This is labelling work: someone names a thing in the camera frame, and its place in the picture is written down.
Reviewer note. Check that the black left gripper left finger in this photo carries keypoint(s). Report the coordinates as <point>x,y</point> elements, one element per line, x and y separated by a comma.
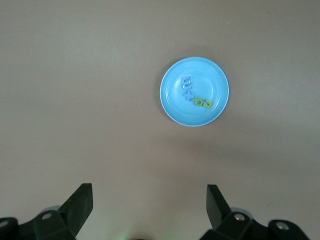
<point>80,205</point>

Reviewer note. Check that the green foam letter a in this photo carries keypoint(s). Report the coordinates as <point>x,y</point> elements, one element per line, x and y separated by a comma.
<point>194,100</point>

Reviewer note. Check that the blue plate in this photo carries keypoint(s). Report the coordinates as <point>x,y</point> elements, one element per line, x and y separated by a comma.
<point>212,75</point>

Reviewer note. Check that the blue foam letter x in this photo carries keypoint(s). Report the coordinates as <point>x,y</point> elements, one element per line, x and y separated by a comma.
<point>188,96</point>

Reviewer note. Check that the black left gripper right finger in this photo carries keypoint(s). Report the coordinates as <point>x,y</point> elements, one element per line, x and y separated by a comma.
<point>217,207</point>

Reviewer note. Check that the blue foam letter m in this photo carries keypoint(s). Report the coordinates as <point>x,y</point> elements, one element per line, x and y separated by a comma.
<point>186,83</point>

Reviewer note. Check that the green foam letter u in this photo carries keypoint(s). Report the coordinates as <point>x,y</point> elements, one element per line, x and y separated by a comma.
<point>209,106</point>

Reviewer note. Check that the brown table cover sheet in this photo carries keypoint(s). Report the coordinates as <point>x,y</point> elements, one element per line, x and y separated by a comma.
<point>75,100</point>

